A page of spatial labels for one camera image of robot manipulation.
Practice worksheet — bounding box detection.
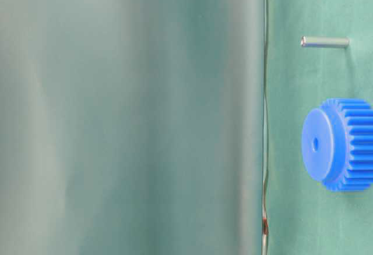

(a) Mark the small silver metal shaft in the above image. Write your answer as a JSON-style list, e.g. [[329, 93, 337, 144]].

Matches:
[[301, 36, 350, 48]]

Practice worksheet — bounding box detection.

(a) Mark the blue plastic gear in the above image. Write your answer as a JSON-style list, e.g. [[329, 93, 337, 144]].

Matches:
[[301, 98, 372, 192]]

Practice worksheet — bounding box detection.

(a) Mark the green cloth table cover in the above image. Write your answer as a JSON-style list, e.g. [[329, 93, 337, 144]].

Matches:
[[1, 0, 372, 254]]

